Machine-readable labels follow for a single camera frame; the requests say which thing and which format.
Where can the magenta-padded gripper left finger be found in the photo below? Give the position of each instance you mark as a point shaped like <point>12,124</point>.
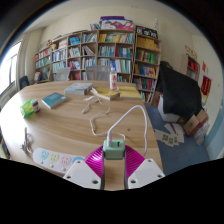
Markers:
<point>83,173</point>

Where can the white box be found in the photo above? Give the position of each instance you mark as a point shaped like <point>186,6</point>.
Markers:
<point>166,113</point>

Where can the white power strip pastel sockets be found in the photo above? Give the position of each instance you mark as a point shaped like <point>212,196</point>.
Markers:
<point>55,159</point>

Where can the papers on floor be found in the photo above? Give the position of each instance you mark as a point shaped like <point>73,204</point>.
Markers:
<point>170,136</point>

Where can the teal book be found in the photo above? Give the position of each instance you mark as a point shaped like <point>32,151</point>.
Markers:
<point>54,100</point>

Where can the window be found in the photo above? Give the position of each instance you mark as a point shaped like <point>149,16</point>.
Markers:
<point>8,71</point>

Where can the mint green charger block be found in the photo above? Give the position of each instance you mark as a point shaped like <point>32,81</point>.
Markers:
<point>113,150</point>

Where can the thick yellow book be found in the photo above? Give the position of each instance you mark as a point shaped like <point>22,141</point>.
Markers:
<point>106,93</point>

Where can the grey book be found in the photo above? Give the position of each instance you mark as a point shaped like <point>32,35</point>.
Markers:
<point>78,88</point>

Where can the red wall hanging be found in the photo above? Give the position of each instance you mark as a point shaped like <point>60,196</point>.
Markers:
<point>206,85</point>

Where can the wooden bookshelf unit with books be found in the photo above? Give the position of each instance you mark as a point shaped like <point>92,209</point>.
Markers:
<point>115,46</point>

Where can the flat yellow book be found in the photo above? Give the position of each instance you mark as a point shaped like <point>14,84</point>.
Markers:
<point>130,92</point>

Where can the small dark jar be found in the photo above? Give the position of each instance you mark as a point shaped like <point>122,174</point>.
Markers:
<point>35,106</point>

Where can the wide grey mesh chair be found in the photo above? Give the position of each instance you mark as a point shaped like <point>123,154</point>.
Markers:
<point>98,72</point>

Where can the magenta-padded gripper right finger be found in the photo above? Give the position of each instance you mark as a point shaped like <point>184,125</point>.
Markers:
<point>145,172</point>

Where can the clear bottle with red label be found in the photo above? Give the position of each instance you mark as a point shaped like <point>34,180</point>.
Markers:
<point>113,80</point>

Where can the dark blue chair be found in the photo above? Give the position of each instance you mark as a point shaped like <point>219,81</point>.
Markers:
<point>24,82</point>

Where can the small grey mesh chair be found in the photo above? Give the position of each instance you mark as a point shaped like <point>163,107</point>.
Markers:
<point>62,74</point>

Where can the small wall shelf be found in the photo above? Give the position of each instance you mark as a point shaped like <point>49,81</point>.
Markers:
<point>190,66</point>

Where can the green plastic bag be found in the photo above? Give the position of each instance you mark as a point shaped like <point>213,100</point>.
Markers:
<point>26,108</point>

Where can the black cloth cover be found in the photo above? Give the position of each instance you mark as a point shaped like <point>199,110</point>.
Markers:
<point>180,90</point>

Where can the cardboard box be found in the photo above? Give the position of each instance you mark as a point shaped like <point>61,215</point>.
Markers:
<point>193,124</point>

